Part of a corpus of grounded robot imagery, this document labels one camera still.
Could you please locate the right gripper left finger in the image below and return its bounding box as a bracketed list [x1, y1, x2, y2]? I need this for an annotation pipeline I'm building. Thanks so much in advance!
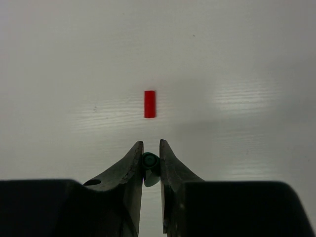
[83, 141, 144, 237]

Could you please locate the dark green pen cap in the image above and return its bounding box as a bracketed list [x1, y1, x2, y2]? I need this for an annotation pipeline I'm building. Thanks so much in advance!
[141, 152, 160, 187]

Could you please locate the red pen cap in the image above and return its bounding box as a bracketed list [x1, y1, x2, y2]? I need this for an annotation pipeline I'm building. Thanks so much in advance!
[144, 90, 156, 119]

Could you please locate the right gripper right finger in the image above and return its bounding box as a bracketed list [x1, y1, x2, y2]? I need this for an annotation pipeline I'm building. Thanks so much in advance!
[159, 139, 204, 234]

